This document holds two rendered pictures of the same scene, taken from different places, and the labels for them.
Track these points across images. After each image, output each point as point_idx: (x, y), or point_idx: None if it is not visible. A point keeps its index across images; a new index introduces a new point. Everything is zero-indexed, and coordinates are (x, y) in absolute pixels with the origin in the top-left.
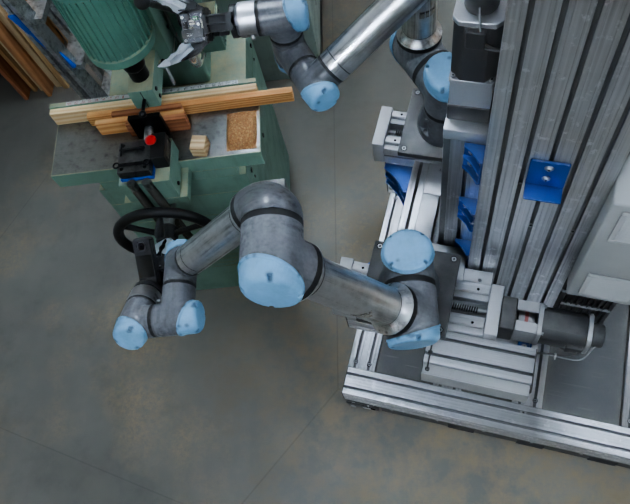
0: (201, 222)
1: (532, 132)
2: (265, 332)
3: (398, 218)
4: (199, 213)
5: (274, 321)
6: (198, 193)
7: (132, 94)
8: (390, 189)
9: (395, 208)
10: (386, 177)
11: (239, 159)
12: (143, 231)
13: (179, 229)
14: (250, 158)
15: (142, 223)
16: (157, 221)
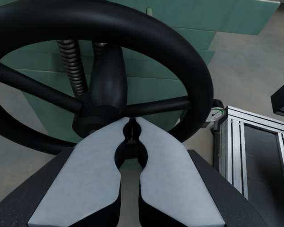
0: (208, 92)
1: None
2: (131, 208)
3: (237, 135)
4: None
5: (138, 199)
6: (134, 72)
7: None
8: (279, 111)
9: (233, 128)
10: None
11: (237, 13)
12: (45, 95)
13: (131, 106)
14: (253, 15)
15: (48, 105)
16: (106, 51)
